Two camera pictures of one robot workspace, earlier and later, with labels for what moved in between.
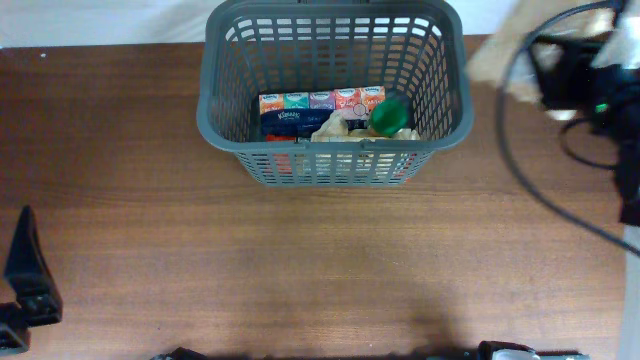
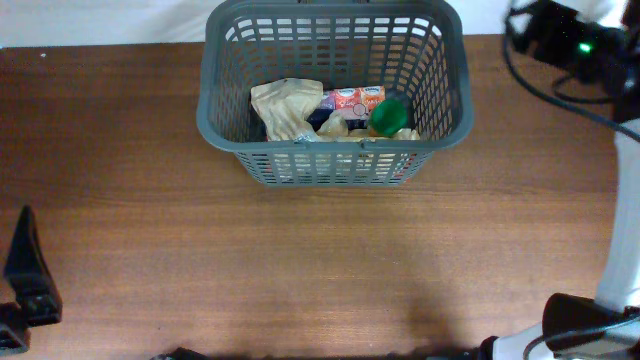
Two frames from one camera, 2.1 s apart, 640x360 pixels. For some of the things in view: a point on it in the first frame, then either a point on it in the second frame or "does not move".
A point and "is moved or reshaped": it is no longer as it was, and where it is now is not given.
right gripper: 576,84 → 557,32
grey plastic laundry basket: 414,49 does not move
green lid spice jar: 390,115 does not move
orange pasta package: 282,163 → 335,167
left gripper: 31,301 does not move
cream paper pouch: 508,55 is moved or reshaped
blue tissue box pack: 293,122 → 354,103
